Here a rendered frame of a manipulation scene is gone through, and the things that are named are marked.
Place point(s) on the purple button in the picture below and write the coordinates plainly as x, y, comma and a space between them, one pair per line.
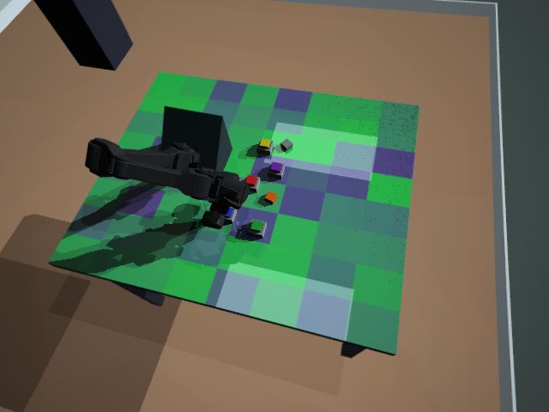
276, 170

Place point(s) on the blue button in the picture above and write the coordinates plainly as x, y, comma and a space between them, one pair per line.
230, 216

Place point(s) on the orange block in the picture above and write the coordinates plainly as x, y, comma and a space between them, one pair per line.
271, 197

